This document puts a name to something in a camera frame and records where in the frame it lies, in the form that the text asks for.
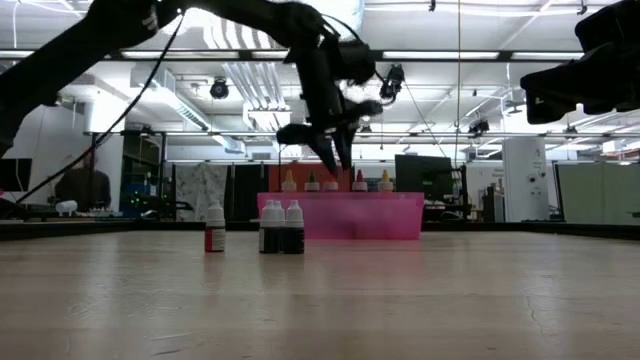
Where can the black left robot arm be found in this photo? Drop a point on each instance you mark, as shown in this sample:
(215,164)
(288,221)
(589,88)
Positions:
(50,60)

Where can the small white object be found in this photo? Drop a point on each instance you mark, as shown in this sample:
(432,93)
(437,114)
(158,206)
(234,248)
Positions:
(66,206)

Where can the black ceiling spotlight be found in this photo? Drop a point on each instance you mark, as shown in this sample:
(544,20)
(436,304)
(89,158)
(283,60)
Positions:
(392,82)
(219,89)
(479,126)

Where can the white pillar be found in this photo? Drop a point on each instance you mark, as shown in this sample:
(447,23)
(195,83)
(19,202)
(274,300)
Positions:
(525,180)

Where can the pink plastic bin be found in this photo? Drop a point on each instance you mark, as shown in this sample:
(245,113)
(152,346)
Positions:
(375,215)

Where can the person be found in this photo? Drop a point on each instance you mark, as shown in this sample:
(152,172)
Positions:
(82,187)

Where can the grey-green partition panel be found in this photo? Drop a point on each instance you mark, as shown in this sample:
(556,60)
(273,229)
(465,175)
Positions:
(600,195)

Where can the white patterned cloth panel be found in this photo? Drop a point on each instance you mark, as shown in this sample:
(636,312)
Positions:
(200,190)

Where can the small white-capped dropper bottle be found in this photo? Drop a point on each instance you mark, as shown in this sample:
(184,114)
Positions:
(268,235)

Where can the yellow food coloring bottle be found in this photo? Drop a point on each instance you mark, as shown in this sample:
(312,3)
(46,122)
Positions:
(289,186)
(385,186)

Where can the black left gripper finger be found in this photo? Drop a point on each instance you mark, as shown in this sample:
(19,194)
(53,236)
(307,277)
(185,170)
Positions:
(325,150)
(346,147)

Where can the dark red food coloring bottle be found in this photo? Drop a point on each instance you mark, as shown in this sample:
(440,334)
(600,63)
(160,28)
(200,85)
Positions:
(359,186)

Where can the green food coloring bottle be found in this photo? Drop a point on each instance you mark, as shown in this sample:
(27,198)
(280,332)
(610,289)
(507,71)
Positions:
(312,187)

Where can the small red dropper bottle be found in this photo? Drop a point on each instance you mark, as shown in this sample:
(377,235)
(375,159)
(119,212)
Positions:
(215,235)

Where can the black equipment rack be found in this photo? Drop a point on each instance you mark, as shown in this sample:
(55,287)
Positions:
(142,175)

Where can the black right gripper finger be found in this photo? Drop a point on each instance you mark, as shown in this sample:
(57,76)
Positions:
(565,82)

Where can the red-orange food coloring bottle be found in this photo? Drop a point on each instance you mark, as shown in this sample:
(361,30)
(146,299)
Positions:
(330,187)

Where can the small blue dropper bottle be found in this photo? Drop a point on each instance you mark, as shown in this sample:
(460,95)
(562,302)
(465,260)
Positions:
(294,235)

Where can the black monitor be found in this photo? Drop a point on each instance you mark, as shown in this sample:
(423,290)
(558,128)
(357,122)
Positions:
(15,175)
(425,175)

